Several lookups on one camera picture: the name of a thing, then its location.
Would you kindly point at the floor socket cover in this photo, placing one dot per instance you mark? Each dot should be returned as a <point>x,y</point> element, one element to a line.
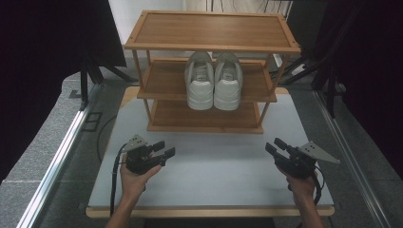
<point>92,122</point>

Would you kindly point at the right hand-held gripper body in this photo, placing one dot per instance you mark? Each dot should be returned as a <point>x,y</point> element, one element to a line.
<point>297,163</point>

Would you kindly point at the wooden shoe rack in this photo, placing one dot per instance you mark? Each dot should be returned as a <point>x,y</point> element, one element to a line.
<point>215,31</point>

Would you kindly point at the person's left hand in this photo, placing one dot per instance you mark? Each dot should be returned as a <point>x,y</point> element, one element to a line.
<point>133,183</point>

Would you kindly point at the aluminium rail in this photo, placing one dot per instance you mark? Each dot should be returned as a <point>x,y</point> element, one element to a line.
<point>351,158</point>
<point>57,164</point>

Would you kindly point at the person's right hand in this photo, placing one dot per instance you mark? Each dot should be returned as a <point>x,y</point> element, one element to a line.
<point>301,188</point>

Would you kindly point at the white sneaker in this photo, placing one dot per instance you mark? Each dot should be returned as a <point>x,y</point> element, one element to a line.
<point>227,93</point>
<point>199,91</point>

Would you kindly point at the black curtain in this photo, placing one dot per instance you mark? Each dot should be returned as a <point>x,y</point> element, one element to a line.
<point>374,63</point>
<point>38,63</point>

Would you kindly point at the black metal stand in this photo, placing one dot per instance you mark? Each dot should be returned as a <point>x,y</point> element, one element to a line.
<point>331,95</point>
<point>84,82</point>

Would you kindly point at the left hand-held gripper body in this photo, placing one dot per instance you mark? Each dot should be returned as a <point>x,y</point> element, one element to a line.
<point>141,160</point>

